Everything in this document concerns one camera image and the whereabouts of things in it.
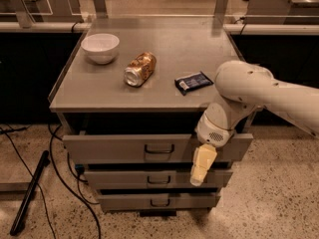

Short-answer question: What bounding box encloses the grey drawer cabinet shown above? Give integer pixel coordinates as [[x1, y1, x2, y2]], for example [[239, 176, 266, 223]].
[[47, 16, 268, 214]]

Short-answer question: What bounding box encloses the grey top drawer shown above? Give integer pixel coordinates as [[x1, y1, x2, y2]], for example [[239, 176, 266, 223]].
[[62, 132, 254, 165]]

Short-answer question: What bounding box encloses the grey background desk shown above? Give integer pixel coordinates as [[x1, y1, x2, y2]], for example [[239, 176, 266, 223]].
[[244, 0, 319, 25]]

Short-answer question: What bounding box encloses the metal post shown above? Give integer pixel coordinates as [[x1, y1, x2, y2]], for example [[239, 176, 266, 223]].
[[10, 0, 33, 28], [93, 0, 108, 18], [214, 0, 229, 18]]

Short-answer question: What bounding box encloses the white horizontal rail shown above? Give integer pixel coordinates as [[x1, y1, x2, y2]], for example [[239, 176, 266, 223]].
[[0, 22, 319, 36]]

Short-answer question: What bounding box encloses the gold soda can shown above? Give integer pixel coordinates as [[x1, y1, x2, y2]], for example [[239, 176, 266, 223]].
[[124, 52, 157, 87]]

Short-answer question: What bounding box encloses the middle metal post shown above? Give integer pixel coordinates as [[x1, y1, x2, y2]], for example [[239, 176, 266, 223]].
[[93, 0, 108, 18]]

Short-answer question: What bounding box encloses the left metal post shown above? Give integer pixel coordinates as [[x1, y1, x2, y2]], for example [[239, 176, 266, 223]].
[[10, 0, 33, 28]]

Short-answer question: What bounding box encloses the grey bottom drawer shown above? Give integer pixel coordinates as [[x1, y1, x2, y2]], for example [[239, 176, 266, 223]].
[[98, 192, 220, 212]]

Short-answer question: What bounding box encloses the grey drawer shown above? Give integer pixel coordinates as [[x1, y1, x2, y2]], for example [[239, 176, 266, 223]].
[[98, 192, 220, 212], [62, 132, 254, 165], [83, 168, 233, 190]]

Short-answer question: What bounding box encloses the grey middle drawer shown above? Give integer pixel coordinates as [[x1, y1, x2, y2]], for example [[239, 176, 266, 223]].
[[83, 168, 233, 190]]

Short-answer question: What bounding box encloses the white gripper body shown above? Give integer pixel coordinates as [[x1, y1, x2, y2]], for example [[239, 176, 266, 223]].
[[195, 113, 234, 147]]

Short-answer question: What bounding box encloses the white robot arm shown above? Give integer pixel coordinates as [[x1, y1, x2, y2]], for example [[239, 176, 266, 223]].
[[190, 61, 319, 186]]

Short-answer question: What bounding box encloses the white bowl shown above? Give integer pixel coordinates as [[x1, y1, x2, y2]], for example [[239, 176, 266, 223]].
[[81, 33, 120, 65]]

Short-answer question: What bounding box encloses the thin black floor cable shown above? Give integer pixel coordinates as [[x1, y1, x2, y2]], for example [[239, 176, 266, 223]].
[[0, 124, 58, 239]]

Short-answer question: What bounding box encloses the right metal post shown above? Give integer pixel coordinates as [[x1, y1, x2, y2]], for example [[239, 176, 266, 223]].
[[214, 0, 229, 18]]

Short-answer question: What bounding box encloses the black bar on floor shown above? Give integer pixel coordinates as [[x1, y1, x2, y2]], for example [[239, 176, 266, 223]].
[[10, 150, 50, 236]]

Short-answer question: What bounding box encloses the dark blue snack bar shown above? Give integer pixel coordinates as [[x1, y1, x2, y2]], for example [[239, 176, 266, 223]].
[[174, 72, 213, 96]]

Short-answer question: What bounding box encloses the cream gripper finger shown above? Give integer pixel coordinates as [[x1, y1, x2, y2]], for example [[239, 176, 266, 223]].
[[190, 144, 217, 186]]

